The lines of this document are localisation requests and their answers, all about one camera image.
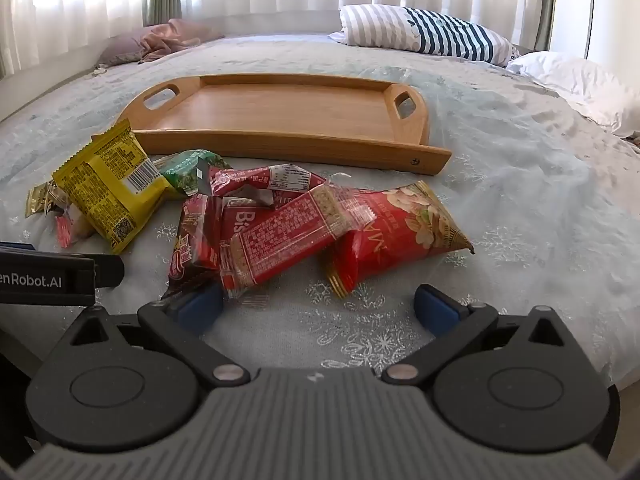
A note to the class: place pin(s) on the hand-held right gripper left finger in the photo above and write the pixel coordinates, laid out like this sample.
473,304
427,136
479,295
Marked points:
195,306

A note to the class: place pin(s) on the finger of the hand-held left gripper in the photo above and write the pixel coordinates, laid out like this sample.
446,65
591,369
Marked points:
109,271

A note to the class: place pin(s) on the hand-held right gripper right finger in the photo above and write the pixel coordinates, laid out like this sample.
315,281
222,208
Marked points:
436,306

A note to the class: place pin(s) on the pink and white candy packet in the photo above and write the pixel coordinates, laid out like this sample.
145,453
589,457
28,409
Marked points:
64,234

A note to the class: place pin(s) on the small white pink candy packet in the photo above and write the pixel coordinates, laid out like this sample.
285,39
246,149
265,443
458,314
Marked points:
81,224

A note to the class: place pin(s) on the dark red snack packet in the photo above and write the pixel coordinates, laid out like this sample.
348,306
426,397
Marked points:
195,230

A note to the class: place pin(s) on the gold snack packet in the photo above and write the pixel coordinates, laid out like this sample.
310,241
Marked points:
40,200

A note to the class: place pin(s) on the red nut bag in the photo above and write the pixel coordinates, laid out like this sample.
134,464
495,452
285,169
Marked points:
400,230

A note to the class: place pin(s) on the yellow snack packet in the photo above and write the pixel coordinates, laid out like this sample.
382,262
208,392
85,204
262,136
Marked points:
105,180

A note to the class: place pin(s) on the red biscuit packet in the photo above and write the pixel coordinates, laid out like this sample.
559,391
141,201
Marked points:
245,220

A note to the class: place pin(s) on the red and beige cracker packet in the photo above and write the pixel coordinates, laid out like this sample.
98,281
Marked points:
280,240

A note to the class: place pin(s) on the green snack packet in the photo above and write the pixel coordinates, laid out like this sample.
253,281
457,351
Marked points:
185,172

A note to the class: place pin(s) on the long red snack packet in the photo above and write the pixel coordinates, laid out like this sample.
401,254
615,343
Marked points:
280,180

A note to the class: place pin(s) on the small grey trinket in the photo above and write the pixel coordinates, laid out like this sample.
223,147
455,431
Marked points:
100,68

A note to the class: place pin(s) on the purple pillow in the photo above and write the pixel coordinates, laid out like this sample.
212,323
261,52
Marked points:
120,50

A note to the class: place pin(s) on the pink crumpled cloth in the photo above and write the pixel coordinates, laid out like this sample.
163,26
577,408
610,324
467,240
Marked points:
175,37

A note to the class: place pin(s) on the white pillow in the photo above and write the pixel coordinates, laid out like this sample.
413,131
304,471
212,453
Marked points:
575,85

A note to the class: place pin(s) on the striped pillow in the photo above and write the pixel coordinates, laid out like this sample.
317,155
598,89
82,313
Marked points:
430,32

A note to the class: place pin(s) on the thin grey pole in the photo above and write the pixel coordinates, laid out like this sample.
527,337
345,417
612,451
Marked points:
590,10

